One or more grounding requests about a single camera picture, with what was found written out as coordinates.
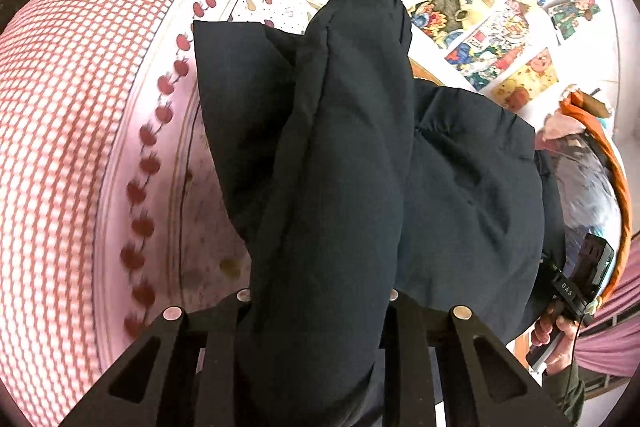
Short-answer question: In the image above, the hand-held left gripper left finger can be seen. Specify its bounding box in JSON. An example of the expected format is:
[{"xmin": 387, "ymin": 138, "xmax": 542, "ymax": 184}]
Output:
[{"xmin": 60, "ymin": 288, "xmax": 257, "ymax": 427}]

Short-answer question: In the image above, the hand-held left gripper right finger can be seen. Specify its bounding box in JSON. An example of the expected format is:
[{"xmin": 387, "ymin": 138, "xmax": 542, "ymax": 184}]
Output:
[{"xmin": 379, "ymin": 288, "xmax": 560, "ymax": 427}]

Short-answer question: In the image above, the black puffer jacket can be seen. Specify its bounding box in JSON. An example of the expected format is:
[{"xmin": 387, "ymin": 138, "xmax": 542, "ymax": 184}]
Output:
[{"xmin": 192, "ymin": 0, "xmax": 567, "ymax": 427}]

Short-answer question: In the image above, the person's right forearm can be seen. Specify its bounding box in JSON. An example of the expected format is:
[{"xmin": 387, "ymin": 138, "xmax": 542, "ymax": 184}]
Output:
[{"xmin": 542, "ymin": 357, "xmax": 587, "ymax": 420}]

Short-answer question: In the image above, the person's right hand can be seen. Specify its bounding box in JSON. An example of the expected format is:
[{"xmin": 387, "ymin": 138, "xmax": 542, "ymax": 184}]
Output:
[{"xmin": 530, "ymin": 302, "xmax": 581, "ymax": 376}]

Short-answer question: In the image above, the mauve cloth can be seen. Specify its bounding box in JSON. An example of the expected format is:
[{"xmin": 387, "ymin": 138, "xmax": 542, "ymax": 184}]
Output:
[{"xmin": 574, "ymin": 252, "xmax": 640, "ymax": 380}]

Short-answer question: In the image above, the orange cloth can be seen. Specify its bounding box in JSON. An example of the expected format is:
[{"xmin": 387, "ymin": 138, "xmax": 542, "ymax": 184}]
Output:
[{"xmin": 557, "ymin": 84, "xmax": 635, "ymax": 305}]

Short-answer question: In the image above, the pink apple print bedsheet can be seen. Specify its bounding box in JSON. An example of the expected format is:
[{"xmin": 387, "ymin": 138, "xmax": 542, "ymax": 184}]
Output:
[{"xmin": 97, "ymin": 0, "xmax": 328, "ymax": 360}]

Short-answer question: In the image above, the black cable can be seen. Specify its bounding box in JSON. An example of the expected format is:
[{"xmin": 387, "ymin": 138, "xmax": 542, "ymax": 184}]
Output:
[{"xmin": 567, "ymin": 304, "xmax": 588, "ymax": 390}]

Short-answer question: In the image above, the yellow bear wall poster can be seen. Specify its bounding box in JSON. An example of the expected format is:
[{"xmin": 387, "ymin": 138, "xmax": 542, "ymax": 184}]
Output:
[{"xmin": 491, "ymin": 47, "xmax": 560, "ymax": 112}]

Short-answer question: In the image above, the colourful dragon wall poster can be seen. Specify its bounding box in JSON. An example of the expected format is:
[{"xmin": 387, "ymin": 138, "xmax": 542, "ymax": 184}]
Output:
[{"xmin": 444, "ymin": 0, "xmax": 535, "ymax": 94}]

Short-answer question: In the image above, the wooden bed frame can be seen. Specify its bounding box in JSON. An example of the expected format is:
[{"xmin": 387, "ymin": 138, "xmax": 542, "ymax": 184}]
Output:
[{"xmin": 407, "ymin": 56, "xmax": 623, "ymax": 395}]

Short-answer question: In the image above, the pink haired figure wall poster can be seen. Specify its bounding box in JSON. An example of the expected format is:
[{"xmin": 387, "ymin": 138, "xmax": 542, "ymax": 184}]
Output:
[{"xmin": 544, "ymin": 0, "xmax": 602, "ymax": 44}]

